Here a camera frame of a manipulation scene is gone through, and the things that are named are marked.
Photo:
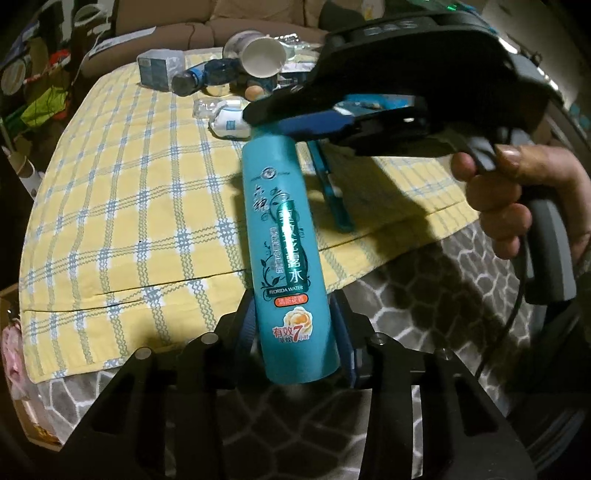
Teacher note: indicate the white small tube bottle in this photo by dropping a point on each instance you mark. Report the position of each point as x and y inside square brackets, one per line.
[228, 122]

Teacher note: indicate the brown cardboard box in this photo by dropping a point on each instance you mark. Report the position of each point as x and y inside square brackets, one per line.
[27, 429]

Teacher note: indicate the teal toilet water bottle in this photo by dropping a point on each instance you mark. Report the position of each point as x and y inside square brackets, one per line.
[286, 254]

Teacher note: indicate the grey blue box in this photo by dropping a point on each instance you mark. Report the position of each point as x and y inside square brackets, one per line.
[159, 69]

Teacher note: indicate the white paper cup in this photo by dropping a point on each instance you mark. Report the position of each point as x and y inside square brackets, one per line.
[265, 57]

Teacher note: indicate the person's right hand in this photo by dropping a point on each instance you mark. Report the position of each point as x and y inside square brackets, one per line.
[498, 207]

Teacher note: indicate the white paper sheet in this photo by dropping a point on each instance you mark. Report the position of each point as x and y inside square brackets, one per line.
[120, 41]

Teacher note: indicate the blue patterned paper cup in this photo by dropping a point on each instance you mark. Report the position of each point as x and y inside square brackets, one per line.
[238, 44]

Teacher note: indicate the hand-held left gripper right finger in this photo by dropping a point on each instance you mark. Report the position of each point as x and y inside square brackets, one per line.
[345, 330]

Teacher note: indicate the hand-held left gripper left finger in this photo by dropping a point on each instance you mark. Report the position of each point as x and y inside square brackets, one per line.
[248, 323]

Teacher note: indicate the brown egg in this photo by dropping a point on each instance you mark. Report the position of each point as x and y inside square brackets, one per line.
[253, 92]

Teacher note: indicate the small clear plastic bag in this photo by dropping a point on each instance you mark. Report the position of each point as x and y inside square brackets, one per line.
[207, 107]

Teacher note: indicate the clear plastic wrapper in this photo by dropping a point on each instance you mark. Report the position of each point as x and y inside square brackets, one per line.
[300, 46]

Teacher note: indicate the green bag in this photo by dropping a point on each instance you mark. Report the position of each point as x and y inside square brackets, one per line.
[44, 104]

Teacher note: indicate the pink cloth items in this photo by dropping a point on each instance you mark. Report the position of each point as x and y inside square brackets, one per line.
[11, 360]

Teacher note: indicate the brown sofa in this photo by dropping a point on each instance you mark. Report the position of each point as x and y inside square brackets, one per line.
[207, 37]

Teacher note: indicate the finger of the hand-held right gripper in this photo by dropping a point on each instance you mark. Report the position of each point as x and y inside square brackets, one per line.
[392, 134]
[314, 124]

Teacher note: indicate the teal plastic packet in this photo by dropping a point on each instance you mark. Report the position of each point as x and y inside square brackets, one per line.
[369, 100]

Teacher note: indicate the dark blue plastic bottle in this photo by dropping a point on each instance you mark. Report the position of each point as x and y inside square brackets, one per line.
[203, 76]

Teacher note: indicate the yellow plaid tablecloth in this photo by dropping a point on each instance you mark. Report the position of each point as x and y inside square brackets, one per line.
[138, 207]

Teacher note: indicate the grey patterned blanket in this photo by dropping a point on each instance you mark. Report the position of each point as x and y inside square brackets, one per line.
[438, 295]

